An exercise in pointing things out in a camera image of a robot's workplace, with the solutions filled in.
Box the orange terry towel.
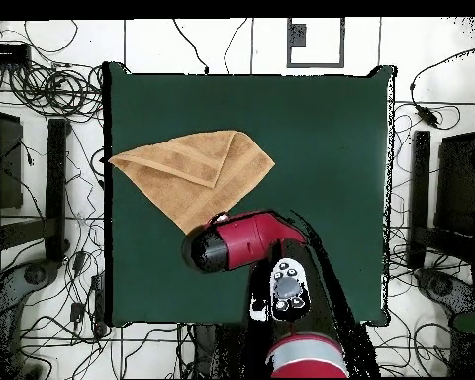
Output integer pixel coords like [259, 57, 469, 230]
[108, 129, 276, 236]

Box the dark green tablecloth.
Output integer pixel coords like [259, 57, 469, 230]
[102, 61, 399, 328]

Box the black power strip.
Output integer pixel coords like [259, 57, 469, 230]
[0, 42, 32, 64]
[90, 272, 107, 337]

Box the black stand bar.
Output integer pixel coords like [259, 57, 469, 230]
[44, 117, 70, 263]
[406, 130, 431, 270]

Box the black box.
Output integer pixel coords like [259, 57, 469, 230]
[0, 108, 25, 211]
[433, 131, 475, 238]

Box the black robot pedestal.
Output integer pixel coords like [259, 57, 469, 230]
[191, 323, 248, 379]

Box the black cable with plug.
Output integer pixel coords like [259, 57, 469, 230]
[171, 17, 211, 76]

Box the grey square frame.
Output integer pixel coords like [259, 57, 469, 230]
[286, 17, 346, 69]

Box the black cable coil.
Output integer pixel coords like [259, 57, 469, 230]
[7, 62, 104, 120]

